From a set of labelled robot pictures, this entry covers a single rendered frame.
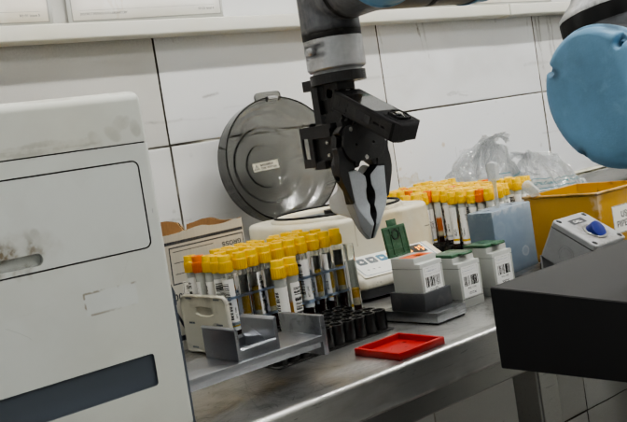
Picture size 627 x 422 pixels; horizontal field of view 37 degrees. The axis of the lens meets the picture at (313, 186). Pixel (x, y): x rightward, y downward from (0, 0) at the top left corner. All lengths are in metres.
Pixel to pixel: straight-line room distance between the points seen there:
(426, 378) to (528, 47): 1.41
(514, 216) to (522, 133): 0.91
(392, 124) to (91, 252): 0.44
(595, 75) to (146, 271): 0.40
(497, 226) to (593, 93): 0.54
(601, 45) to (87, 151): 0.42
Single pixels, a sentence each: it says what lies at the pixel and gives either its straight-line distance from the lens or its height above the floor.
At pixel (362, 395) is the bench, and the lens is 0.91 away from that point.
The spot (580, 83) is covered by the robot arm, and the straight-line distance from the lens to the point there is 0.77.
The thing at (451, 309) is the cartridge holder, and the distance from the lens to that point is 1.11.
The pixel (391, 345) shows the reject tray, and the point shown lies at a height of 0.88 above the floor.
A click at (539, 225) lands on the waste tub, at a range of 1.41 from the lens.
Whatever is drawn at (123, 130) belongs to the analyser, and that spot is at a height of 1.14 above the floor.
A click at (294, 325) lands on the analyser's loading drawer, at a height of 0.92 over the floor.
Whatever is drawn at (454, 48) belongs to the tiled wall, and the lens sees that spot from 2.07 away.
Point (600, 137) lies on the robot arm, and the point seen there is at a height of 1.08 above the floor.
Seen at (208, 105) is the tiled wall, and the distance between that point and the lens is 1.62.
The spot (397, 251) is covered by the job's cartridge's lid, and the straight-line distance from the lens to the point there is 1.14.
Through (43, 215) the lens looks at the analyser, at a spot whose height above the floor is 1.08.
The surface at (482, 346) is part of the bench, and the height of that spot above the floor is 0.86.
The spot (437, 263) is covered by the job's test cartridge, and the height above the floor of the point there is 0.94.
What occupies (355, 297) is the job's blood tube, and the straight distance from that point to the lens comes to 1.12.
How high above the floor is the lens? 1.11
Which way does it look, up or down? 3 degrees down
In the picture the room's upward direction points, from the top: 9 degrees counter-clockwise
